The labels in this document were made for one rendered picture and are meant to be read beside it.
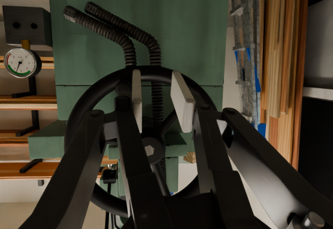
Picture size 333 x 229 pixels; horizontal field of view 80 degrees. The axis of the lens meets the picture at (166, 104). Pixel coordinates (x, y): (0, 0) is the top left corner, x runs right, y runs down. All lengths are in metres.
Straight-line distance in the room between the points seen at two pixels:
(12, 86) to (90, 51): 3.13
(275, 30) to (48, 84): 2.90
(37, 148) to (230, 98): 2.87
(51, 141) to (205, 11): 0.52
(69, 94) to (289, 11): 1.72
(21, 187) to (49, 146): 3.45
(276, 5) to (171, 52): 1.48
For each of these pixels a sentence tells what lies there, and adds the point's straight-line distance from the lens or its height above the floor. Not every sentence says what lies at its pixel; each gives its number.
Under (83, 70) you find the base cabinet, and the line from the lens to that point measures 0.54.
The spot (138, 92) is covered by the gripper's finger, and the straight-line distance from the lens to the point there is 0.16.
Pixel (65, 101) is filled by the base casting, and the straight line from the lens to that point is 0.56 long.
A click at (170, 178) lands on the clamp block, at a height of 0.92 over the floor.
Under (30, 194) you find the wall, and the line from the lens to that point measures 4.04.
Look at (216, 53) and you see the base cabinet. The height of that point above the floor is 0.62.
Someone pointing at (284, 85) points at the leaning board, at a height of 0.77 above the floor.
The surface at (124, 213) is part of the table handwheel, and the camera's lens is 0.42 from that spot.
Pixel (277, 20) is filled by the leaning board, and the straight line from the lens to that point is 1.91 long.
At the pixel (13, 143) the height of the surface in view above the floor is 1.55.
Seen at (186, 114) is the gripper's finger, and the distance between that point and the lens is 0.16.
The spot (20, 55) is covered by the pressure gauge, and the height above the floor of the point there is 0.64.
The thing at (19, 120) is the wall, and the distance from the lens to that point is 3.67.
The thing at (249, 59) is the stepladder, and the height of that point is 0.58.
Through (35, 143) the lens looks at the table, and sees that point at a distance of 0.61.
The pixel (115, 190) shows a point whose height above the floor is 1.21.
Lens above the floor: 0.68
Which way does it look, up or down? 9 degrees up
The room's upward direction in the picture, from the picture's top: 179 degrees counter-clockwise
